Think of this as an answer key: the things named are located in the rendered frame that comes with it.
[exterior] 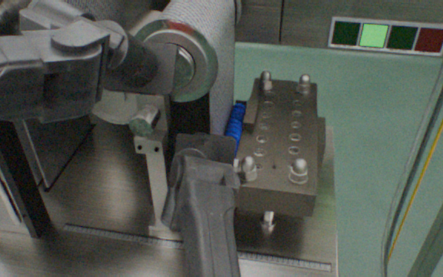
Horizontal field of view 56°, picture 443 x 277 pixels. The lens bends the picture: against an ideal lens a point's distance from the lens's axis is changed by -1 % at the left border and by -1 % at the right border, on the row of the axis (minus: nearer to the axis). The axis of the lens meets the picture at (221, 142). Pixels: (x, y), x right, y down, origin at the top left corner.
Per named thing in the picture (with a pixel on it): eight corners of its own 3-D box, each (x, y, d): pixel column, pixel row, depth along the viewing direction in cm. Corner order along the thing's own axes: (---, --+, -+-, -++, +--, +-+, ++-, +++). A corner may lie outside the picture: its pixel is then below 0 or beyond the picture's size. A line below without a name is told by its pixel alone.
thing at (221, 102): (211, 175, 82) (209, 94, 71) (231, 108, 100) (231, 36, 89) (213, 175, 82) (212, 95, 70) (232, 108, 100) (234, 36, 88)
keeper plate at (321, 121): (309, 181, 95) (316, 143, 88) (310, 152, 103) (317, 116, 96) (321, 181, 95) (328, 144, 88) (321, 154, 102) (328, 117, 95)
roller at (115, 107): (86, 119, 78) (72, 62, 71) (133, 58, 98) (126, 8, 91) (147, 126, 77) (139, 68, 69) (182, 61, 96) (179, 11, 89)
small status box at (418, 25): (327, 46, 95) (332, 17, 90) (327, 45, 95) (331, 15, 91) (441, 56, 91) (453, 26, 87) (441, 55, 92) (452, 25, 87)
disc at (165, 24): (128, 90, 72) (131, 9, 63) (128, 88, 73) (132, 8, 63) (210, 111, 72) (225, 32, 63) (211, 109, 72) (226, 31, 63)
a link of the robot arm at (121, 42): (109, 78, 43) (133, 28, 43) (54, 52, 44) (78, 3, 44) (134, 89, 50) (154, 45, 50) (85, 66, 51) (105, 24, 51)
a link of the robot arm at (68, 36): (68, 126, 42) (74, 50, 37) (-22, 80, 43) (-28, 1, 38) (131, 84, 51) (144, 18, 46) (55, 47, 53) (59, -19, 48)
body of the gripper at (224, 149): (233, 175, 72) (227, 185, 65) (176, 168, 74) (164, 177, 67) (237, 138, 71) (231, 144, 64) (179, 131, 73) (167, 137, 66)
